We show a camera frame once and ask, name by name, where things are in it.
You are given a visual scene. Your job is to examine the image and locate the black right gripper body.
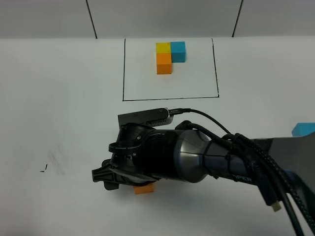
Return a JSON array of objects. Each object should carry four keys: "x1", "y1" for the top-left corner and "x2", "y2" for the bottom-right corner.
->
[{"x1": 102, "y1": 123, "x2": 182, "y2": 190}]

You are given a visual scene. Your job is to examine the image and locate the loose blue cube block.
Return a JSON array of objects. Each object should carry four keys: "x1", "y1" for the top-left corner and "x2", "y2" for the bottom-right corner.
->
[{"x1": 291, "y1": 122, "x2": 315, "y2": 137}]

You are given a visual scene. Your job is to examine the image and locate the thin black camera cable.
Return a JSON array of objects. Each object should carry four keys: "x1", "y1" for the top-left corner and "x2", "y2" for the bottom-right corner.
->
[{"x1": 169, "y1": 108, "x2": 232, "y2": 135}]

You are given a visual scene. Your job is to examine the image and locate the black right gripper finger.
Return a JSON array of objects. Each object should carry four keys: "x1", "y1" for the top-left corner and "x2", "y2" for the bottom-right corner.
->
[{"x1": 92, "y1": 165, "x2": 115, "y2": 182}]

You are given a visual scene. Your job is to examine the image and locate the black braided cable bundle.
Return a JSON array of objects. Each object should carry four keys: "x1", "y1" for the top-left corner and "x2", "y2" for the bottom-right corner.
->
[{"x1": 221, "y1": 132, "x2": 315, "y2": 236}]

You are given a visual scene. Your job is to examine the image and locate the template blue cube block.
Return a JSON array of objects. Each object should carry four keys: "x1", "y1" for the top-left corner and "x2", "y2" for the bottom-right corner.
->
[{"x1": 170, "y1": 41, "x2": 186, "y2": 63}]

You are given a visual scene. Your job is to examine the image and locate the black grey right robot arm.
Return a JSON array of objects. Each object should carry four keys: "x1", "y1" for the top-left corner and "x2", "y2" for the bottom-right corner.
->
[{"x1": 93, "y1": 122, "x2": 315, "y2": 191}]

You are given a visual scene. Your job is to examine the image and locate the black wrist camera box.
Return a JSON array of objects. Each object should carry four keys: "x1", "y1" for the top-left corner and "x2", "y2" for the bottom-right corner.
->
[{"x1": 118, "y1": 108, "x2": 173, "y2": 127}]

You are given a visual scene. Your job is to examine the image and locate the template orange cube block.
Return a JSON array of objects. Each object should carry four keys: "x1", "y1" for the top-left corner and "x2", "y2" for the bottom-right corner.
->
[{"x1": 156, "y1": 53, "x2": 172, "y2": 75}]

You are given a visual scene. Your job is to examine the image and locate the template yellow cube block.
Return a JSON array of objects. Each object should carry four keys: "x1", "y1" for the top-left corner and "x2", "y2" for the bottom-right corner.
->
[{"x1": 156, "y1": 42, "x2": 171, "y2": 54}]

